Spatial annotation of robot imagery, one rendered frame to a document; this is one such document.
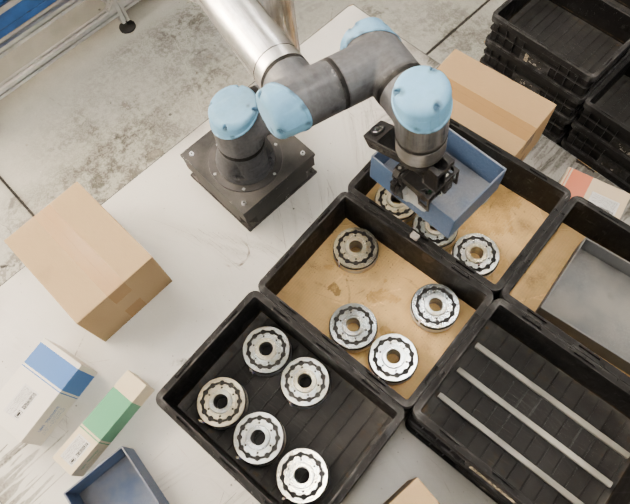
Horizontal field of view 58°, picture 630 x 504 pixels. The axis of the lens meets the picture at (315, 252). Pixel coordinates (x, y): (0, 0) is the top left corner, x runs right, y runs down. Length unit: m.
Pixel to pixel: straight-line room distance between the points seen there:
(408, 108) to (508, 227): 0.71
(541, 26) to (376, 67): 1.51
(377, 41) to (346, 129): 0.85
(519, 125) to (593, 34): 0.84
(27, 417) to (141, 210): 0.58
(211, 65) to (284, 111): 2.07
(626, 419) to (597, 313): 0.22
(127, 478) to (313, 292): 0.59
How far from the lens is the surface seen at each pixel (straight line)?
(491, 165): 1.13
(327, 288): 1.30
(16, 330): 1.64
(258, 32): 0.85
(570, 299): 1.37
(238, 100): 1.32
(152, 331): 1.49
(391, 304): 1.29
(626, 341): 1.38
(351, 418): 1.23
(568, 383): 1.32
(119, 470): 1.45
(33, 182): 2.75
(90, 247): 1.44
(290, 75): 0.79
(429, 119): 0.75
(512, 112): 1.54
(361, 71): 0.80
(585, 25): 2.32
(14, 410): 1.48
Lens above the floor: 2.05
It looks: 66 degrees down
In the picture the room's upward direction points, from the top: 9 degrees counter-clockwise
